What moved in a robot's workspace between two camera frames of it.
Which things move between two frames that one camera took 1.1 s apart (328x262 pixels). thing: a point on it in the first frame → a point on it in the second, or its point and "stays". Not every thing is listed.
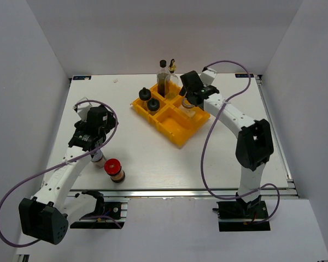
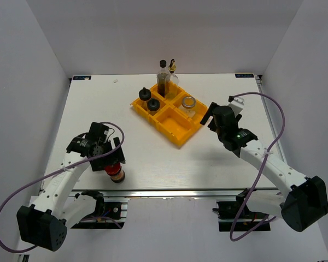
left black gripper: x=110 y=123 → x=116 y=156
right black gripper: x=183 y=91 → x=209 y=113
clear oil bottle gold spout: x=173 y=84 stays
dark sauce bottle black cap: x=161 y=78 stays
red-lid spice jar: x=112 y=167 stays
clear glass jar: x=188 y=109 stays
